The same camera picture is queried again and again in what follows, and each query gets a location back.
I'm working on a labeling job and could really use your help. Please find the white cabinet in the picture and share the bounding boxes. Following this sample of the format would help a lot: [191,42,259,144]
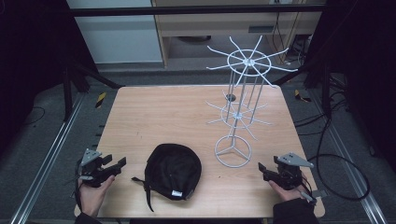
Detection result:
[65,0,164,65]

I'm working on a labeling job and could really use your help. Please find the thin black floor cable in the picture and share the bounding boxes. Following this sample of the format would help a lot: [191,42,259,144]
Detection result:
[21,105,47,127]

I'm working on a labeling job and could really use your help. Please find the black stand leg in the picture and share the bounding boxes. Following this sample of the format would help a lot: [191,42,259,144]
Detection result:
[272,59,332,119]
[61,57,126,123]

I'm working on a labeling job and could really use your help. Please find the person's right hand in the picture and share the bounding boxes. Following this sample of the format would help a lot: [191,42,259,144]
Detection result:
[267,178,308,203]

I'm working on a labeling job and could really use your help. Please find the person's left hand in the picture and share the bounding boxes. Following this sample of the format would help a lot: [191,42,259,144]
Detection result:
[78,175,117,217]

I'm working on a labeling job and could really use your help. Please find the aluminium floor rail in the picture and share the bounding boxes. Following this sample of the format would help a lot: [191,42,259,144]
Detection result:
[306,88,389,224]
[8,91,86,224]

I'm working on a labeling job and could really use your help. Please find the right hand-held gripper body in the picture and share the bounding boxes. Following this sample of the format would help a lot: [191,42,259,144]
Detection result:
[262,151,329,205]

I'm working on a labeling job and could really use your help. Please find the bundle of cables under desk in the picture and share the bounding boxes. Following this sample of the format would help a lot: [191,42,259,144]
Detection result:
[271,12,314,67]

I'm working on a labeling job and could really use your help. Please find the black floor cable loop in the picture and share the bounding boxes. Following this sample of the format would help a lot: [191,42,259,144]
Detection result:
[293,102,372,202]

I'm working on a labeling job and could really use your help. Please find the black horizontal frame bar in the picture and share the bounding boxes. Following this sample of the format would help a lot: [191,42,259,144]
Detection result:
[65,4,327,18]

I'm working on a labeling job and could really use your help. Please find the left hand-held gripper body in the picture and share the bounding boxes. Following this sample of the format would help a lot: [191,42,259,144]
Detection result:
[78,148,116,189]

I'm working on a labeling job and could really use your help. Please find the white wire display rack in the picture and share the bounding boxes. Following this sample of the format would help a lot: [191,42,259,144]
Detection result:
[205,35,300,169]

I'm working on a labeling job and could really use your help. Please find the black cap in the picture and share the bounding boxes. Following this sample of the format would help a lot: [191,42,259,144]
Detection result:
[131,143,203,214]

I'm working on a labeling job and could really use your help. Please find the light wooden desk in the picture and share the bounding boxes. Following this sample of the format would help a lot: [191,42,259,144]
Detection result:
[150,0,327,69]

